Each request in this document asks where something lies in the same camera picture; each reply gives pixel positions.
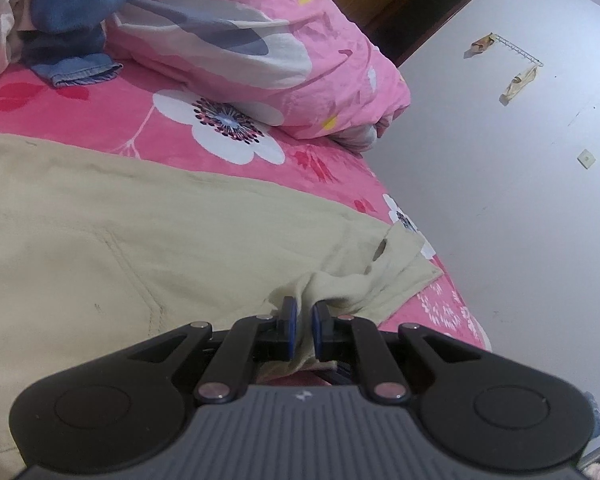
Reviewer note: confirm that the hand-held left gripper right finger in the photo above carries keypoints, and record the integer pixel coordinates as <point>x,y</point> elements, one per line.
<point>319,327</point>

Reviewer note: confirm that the white wall socket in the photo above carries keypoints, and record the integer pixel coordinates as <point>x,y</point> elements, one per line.
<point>587,159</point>

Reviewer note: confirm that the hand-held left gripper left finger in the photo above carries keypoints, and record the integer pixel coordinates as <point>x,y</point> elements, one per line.
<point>290,325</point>

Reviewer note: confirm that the beige pants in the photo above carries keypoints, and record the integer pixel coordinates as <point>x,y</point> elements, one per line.
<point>155,240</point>

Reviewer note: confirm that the blue denim jeans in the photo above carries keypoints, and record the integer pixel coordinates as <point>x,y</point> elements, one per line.
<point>65,5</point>

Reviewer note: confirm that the metal wall hook rail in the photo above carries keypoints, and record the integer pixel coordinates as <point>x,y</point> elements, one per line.
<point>520,51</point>

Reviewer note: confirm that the pink floral duvet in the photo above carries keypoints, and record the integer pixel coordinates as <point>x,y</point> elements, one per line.
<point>280,35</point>

